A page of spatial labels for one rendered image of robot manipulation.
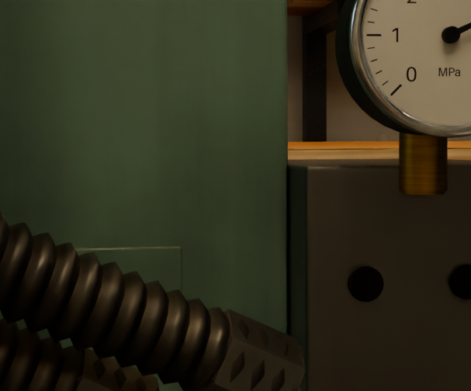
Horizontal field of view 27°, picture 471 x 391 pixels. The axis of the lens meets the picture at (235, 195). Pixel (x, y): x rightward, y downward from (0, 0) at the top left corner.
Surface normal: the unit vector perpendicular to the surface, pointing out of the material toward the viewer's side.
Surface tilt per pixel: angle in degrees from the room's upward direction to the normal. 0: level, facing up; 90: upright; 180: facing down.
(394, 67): 90
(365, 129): 90
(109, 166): 90
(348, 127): 90
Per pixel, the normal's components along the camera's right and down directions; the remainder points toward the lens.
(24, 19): 0.10, 0.05
